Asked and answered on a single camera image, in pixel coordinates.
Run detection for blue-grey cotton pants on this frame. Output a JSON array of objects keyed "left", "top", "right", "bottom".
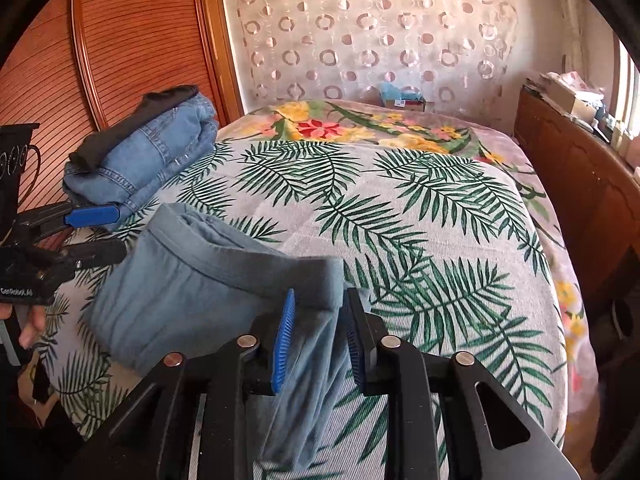
[{"left": 84, "top": 204, "right": 350, "bottom": 470}]

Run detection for person's left hand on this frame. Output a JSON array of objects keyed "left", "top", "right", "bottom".
[{"left": 10, "top": 304, "right": 47, "bottom": 350}]

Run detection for folded blue denim jeans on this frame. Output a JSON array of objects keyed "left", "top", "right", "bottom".
[{"left": 62, "top": 93, "right": 218, "bottom": 231}]

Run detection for folded dark grey garment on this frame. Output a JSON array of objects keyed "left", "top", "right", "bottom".
[{"left": 68, "top": 84, "right": 198, "bottom": 172}]

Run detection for wooden slatted wardrobe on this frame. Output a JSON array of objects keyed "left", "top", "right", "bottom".
[{"left": 1, "top": 0, "right": 243, "bottom": 209}]

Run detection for pink floral bed sheet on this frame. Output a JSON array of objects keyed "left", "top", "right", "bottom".
[{"left": 218, "top": 100, "right": 598, "bottom": 414}]

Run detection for circle pattern sheer curtain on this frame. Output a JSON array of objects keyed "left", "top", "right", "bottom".
[{"left": 224, "top": 0, "right": 518, "bottom": 117}]

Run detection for blue tissue box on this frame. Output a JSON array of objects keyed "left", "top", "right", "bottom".
[{"left": 378, "top": 82, "right": 426, "bottom": 112}]

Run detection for wooden side cabinet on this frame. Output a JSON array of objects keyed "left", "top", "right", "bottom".
[{"left": 514, "top": 87, "right": 639, "bottom": 311}]

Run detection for cardboard box with clutter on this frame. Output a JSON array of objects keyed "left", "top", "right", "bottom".
[{"left": 526, "top": 72, "right": 606, "bottom": 127}]

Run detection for window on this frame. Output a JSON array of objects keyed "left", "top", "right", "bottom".
[{"left": 613, "top": 39, "right": 640, "bottom": 139}]

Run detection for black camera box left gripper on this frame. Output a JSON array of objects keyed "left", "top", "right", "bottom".
[{"left": 0, "top": 122, "right": 39, "bottom": 240}]

